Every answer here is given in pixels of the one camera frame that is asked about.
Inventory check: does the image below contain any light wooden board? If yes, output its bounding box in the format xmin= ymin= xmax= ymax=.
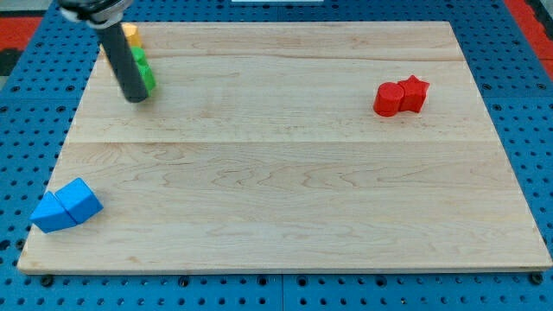
xmin=18 ymin=22 xmax=552 ymax=275

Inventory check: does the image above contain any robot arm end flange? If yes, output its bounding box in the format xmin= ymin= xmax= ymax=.
xmin=57 ymin=0 xmax=133 ymax=29

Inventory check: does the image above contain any red wooden star block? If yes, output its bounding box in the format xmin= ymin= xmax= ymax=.
xmin=398 ymin=75 xmax=429 ymax=113

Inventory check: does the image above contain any blue wooden triangle block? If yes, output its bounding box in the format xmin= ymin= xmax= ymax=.
xmin=29 ymin=191 xmax=77 ymax=233

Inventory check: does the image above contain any yellow wooden block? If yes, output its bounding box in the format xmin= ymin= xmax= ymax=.
xmin=122 ymin=22 xmax=143 ymax=48

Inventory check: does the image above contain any blue wooden cube block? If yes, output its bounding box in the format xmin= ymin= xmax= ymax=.
xmin=54 ymin=178 xmax=104 ymax=225

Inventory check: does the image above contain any green wooden star block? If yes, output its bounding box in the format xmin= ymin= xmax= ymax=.
xmin=137 ymin=64 xmax=156 ymax=96

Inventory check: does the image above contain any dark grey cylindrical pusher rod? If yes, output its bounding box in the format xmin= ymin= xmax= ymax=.
xmin=95 ymin=22 xmax=149 ymax=103

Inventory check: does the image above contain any green wooden cylinder block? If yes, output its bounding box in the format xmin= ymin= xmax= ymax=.
xmin=130 ymin=47 xmax=149 ymax=67

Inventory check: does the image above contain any red wooden cylinder block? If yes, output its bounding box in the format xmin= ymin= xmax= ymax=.
xmin=373 ymin=82 xmax=404 ymax=117

